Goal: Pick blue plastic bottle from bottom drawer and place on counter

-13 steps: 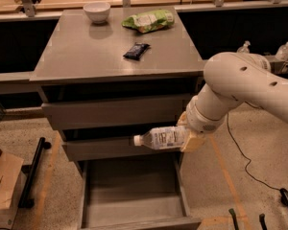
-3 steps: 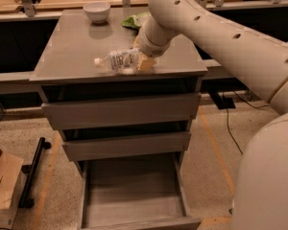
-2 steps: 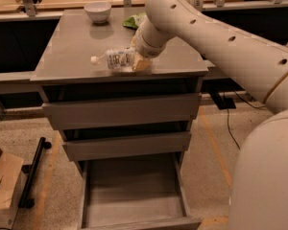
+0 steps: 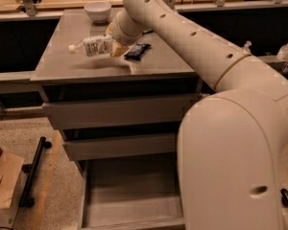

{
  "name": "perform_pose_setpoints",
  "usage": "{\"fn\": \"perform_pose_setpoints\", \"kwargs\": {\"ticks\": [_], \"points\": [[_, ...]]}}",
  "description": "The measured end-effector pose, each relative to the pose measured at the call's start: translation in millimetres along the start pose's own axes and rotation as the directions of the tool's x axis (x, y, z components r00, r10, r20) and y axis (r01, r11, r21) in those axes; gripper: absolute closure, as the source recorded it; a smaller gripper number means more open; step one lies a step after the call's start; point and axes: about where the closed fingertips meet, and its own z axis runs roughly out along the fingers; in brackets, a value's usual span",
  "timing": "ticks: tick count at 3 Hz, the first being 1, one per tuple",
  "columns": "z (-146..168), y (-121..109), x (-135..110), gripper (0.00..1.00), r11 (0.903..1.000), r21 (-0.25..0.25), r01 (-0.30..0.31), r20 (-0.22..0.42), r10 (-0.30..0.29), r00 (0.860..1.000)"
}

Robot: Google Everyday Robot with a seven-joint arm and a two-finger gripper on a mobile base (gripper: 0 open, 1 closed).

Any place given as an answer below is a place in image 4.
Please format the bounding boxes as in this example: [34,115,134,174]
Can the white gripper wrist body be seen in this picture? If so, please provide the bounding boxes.
[106,16,144,46]

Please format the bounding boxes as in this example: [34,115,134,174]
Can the clear sanitizer bottle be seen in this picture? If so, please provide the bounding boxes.
[276,42,288,61]
[243,40,252,54]

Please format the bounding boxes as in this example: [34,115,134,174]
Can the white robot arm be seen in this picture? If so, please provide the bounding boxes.
[112,0,288,230]

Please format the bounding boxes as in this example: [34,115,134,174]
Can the brown cardboard box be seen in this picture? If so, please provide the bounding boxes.
[0,148,26,230]

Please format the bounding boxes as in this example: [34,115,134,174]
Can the black metal bar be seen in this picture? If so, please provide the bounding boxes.
[18,137,52,208]

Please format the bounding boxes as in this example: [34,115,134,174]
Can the grey drawer cabinet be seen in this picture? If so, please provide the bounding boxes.
[30,7,204,230]

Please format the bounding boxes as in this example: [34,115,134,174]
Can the grey bottom drawer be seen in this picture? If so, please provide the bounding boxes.
[79,154,185,230]

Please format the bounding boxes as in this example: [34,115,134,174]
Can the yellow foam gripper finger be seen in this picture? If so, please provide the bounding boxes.
[110,40,129,57]

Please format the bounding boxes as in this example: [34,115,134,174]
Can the dark blue snack packet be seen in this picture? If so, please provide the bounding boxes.
[124,43,151,61]

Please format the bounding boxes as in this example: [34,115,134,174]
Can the white ceramic bowl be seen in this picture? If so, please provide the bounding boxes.
[84,1,111,23]

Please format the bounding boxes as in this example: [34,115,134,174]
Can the clear plastic water bottle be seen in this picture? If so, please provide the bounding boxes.
[68,34,112,57]

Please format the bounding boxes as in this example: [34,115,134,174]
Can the grey top drawer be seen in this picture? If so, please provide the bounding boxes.
[42,93,198,129]

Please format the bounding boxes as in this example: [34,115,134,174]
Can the grey drawer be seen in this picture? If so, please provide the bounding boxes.
[63,132,176,161]
[42,93,198,129]
[79,154,185,230]

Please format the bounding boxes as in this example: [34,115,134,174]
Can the grey middle drawer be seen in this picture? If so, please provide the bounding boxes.
[63,132,176,161]

